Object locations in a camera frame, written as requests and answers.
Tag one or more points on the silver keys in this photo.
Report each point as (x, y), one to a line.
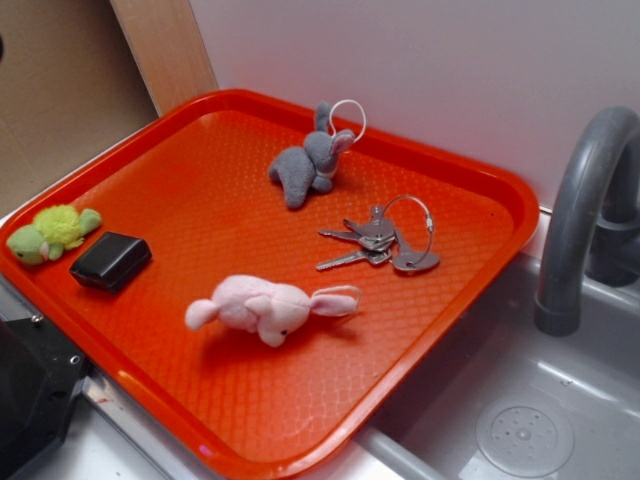
(381, 241)

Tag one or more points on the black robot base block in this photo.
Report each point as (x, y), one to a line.
(42, 372)

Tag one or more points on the grey plush bunny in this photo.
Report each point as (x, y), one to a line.
(312, 166)

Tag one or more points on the orange plastic tray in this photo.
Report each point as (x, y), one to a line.
(194, 186)

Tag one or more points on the pink plush bunny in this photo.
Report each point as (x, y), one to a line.
(270, 310)

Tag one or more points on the small black box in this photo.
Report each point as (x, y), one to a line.
(112, 262)

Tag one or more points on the grey plastic sink basin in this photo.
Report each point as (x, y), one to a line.
(498, 399)

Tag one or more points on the wooden board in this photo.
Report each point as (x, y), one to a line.
(168, 49)

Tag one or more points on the green plush turtle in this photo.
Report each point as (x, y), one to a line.
(52, 232)

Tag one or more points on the grey toy faucet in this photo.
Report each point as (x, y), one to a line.
(594, 227)

